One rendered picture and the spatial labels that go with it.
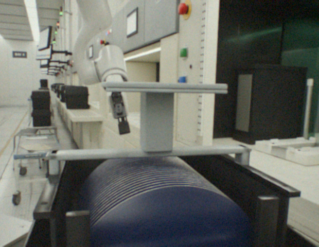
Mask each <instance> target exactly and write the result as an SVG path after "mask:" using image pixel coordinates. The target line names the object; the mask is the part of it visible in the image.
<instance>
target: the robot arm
mask: <svg viewBox="0 0 319 247"><path fill-rule="evenodd" d="M76 1H77V5H78V7H79V10H80V14H81V16H82V26H81V29H80V31H79V33H78V34H77V36H76V39H75V41H74V45H73V50H72V57H73V60H74V64H75V67H76V70H77V73H78V75H79V78H80V80H81V82H82V83H83V84H85V85H93V84H97V83H102V82H108V81H111V82H129V79H128V74H127V69H126V64H125V60H124V56H123V52H122V50H121V48H119V47H117V46H115V45H108V46H105V47H103V48H102V50H101V51H100V53H99V58H98V59H96V60H92V61H89V60H88V59H87V56H86V46H87V44H88V43H89V41H90V40H91V38H93V37H94V36H96V35H97V34H99V33H101V31H103V30H105V29H107V28H108V27H110V26H111V25H112V21H113V20H112V14H111V11H110V8H109V4H108V1H107V0H76ZM107 98H108V103H109V107H110V110H111V114H112V117H113V119H118V130H119V135H124V134H129V133H131V130H130V125H129V122H128V120H127V116H128V115H129V114H128V104H127V97H126V92H107ZM120 118H121V121H120Z"/></svg>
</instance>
